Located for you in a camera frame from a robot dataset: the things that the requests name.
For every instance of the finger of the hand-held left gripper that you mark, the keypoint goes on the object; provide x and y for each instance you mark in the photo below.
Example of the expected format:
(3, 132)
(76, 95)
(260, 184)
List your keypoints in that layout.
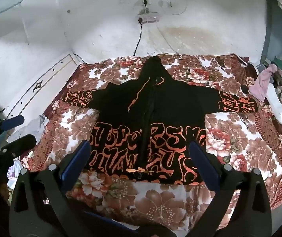
(15, 121)
(23, 142)

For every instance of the black hoodie with orange print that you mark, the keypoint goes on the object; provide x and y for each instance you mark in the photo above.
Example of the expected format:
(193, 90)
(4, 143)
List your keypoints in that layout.
(175, 103)

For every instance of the white sock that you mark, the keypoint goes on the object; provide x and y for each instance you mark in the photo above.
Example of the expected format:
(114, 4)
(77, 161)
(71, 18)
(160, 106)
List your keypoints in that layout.
(277, 106)

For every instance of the white power strip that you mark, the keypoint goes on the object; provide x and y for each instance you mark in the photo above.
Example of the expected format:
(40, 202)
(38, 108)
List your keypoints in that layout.
(147, 18)

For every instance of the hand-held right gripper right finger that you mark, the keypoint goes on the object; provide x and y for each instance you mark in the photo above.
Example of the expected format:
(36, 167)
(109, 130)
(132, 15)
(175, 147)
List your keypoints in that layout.
(202, 163)

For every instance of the white headboard panel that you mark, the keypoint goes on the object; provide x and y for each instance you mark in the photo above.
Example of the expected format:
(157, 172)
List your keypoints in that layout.
(44, 84)

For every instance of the pink cloth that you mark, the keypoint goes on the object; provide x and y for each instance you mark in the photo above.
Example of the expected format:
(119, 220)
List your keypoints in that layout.
(263, 84)

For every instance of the wall socket with plug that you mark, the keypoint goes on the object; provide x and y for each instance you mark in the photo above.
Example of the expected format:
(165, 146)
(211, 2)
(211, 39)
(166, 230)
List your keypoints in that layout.
(145, 2)

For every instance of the grey white crumpled cloth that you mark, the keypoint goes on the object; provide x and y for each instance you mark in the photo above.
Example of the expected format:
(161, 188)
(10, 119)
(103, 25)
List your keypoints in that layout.
(34, 128)

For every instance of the floral blanket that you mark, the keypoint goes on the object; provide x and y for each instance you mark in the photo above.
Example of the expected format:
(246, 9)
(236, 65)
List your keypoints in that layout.
(160, 202)

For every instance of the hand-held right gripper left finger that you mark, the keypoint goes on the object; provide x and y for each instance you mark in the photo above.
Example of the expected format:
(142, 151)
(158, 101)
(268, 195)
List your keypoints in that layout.
(74, 163)

